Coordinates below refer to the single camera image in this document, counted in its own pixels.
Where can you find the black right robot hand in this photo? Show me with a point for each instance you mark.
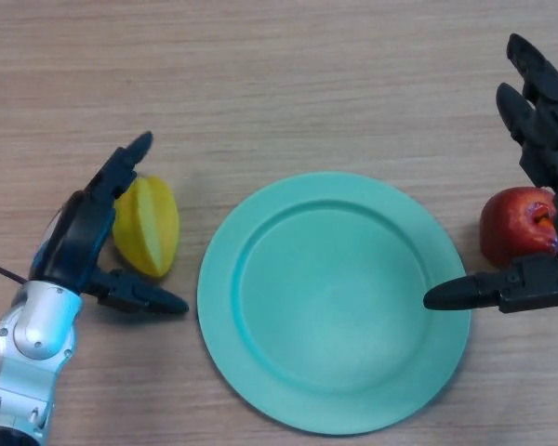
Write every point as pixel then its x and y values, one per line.
pixel 544 135

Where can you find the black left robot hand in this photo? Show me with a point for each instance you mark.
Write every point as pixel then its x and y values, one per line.
pixel 74 237

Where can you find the yellow starfruit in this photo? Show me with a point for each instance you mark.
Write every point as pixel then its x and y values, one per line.
pixel 151 227

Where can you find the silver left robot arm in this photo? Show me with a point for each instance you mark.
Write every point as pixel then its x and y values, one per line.
pixel 25 358

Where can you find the green round plate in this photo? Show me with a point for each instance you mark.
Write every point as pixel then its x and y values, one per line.
pixel 335 304

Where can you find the red apple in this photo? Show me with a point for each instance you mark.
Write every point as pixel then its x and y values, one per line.
pixel 514 227

